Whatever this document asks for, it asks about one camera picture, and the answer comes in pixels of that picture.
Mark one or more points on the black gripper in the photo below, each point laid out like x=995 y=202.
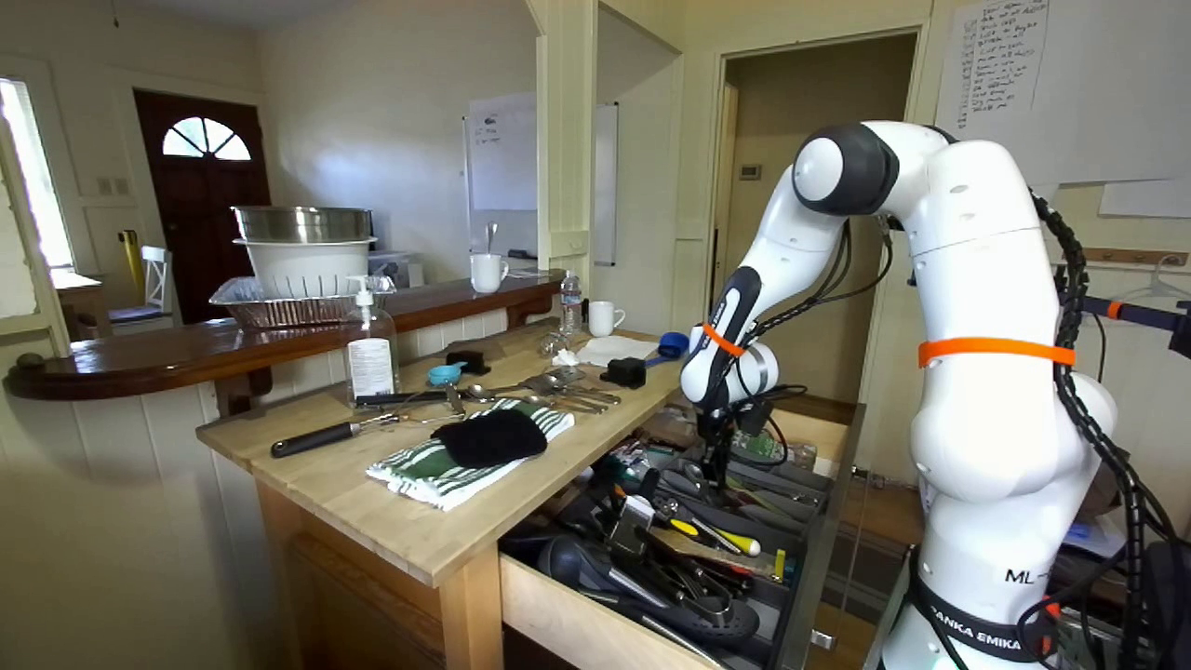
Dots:
x=716 y=431

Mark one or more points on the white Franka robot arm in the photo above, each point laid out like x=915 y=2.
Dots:
x=992 y=373

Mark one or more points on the grey utensil organiser tray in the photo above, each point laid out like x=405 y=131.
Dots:
x=769 y=508

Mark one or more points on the wooden drawer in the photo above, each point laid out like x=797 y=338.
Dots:
x=582 y=619

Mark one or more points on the green packet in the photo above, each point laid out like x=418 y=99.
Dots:
x=759 y=443

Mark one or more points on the black ladle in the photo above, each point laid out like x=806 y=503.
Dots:
x=646 y=589

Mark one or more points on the blue round object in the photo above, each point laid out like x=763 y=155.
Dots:
x=672 y=346

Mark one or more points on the small black box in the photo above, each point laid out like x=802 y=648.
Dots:
x=624 y=373

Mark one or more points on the clear plastic water bottle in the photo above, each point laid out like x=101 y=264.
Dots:
x=565 y=316

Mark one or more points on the black cloth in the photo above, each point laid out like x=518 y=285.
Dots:
x=487 y=436

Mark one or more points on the small black object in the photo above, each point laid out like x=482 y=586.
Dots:
x=471 y=361

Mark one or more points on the teal small object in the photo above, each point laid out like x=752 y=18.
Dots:
x=443 y=373

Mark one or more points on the green and white folded towel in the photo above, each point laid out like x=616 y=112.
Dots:
x=414 y=474

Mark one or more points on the light wooden island table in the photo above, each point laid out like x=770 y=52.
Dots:
x=372 y=508

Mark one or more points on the clear hand sanitizer pump bottle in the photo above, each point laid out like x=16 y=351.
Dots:
x=368 y=357

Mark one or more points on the white colander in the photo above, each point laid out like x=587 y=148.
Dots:
x=306 y=264

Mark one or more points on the stainless steel mixing bowl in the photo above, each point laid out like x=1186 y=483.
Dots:
x=301 y=224

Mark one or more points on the handwritten paper sheet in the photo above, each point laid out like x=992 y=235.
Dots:
x=992 y=58

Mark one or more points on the dark wooden bar counter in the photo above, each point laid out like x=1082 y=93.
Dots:
x=208 y=346

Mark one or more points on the dark brown arched window door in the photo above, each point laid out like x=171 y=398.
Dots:
x=199 y=209

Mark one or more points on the white chair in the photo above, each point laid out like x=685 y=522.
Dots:
x=156 y=276

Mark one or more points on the white wall board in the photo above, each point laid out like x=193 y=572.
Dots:
x=502 y=155

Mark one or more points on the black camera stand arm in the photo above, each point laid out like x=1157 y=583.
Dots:
x=1139 y=315

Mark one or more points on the wooden wall rail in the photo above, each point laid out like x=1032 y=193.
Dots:
x=1136 y=256

